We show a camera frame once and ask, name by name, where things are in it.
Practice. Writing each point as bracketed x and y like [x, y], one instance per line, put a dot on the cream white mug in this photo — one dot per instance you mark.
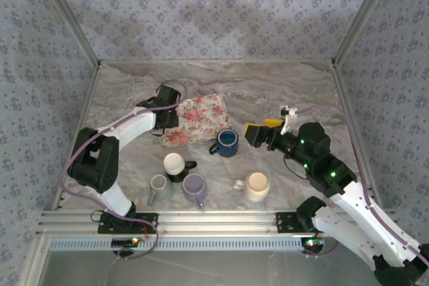
[256, 187]

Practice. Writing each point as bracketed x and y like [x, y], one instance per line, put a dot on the wide aluminium extrusion rail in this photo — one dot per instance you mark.
[218, 224]

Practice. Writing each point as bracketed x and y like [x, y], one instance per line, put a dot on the purple mug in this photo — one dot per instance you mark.
[194, 187]

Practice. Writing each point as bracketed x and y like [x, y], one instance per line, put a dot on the dark blue mug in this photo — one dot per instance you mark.
[228, 145]

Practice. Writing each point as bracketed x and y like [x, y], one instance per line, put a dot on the small circuit board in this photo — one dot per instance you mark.
[124, 242]
[313, 242]

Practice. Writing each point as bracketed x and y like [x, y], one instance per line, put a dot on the aluminium table edge rail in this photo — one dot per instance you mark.
[343, 91]
[88, 98]

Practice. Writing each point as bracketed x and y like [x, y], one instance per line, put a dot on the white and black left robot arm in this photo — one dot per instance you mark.
[134, 125]

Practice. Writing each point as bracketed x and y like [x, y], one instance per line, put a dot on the grey mug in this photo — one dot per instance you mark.
[161, 189]

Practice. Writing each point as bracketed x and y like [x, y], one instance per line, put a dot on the thin aluminium edge strip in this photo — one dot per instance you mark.
[218, 61]

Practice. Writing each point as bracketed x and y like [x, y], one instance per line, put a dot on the aluminium frame leg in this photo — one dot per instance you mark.
[37, 262]

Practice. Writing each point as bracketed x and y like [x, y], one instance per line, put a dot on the floral fabric mat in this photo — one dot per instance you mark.
[201, 118]

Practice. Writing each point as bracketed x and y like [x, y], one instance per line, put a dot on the aluminium corner post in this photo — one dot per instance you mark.
[74, 19]
[362, 14]

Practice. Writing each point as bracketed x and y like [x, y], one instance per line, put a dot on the black and white mug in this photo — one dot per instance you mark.
[174, 163]

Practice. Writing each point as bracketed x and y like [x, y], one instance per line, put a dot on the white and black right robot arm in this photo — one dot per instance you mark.
[355, 205]

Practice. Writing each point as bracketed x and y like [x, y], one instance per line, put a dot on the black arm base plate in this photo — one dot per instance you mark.
[285, 224]
[107, 226]

